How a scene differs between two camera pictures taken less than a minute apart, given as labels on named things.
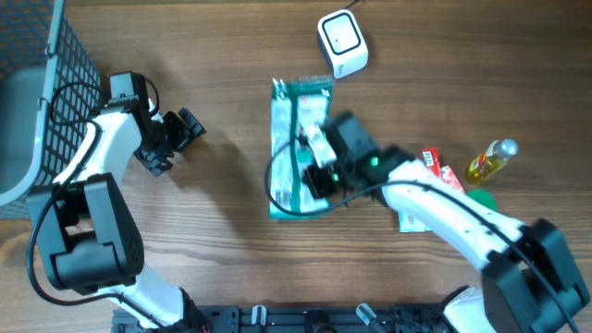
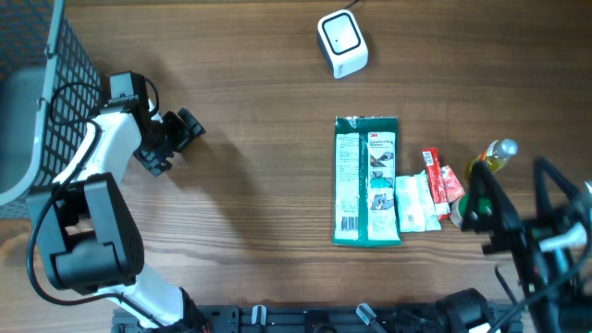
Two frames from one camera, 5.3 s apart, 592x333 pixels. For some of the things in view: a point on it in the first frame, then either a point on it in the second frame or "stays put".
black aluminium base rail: x=296 y=319 stays put
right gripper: x=313 y=177 -> x=516 y=231
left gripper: x=182 y=136 stays put
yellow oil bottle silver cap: x=492 y=158 stays put
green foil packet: x=301 y=139 -> x=366 y=181
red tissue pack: x=449 y=177 stays put
